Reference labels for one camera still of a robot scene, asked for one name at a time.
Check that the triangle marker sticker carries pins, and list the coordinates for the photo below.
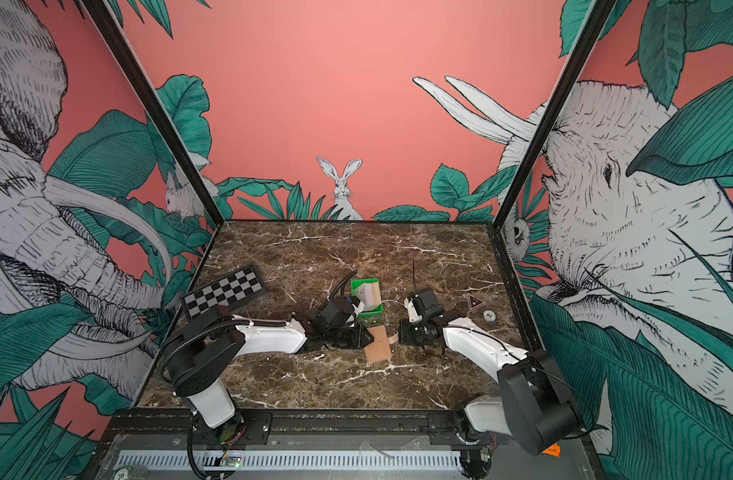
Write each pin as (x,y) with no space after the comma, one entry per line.
(474,303)

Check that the black frame post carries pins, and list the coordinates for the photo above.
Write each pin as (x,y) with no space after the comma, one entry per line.
(591,28)
(111,33)

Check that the black mounting rail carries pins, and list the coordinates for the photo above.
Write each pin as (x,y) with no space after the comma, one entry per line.
(442,427)

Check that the black white checkerboard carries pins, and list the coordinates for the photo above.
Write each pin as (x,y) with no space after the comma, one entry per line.
(232,291)

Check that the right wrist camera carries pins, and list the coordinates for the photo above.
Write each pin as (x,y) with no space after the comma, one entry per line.
(413,316)

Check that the green plastic card tray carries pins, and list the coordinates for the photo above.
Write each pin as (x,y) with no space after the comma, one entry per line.
(353,286)

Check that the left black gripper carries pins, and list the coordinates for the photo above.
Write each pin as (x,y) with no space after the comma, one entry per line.
(362,339)

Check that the left black frame post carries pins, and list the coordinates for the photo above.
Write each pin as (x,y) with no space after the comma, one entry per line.
(111,33)

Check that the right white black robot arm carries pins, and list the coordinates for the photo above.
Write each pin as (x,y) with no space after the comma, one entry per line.
(534,405)

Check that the orange connector block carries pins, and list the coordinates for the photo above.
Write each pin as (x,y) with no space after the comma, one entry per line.
(554,450)

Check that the tan leather card holder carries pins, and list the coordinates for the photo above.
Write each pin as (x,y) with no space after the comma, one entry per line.
(380,349)

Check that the white slotted cable duct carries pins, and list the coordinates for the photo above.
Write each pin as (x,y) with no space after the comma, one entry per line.
(292,460)

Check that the right black frame post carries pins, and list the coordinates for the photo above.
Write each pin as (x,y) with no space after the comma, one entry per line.
(591,28)

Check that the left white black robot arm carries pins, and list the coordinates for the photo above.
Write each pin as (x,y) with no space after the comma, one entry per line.
(194,357)

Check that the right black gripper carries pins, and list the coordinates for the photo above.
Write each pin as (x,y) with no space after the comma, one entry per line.
(406,336)

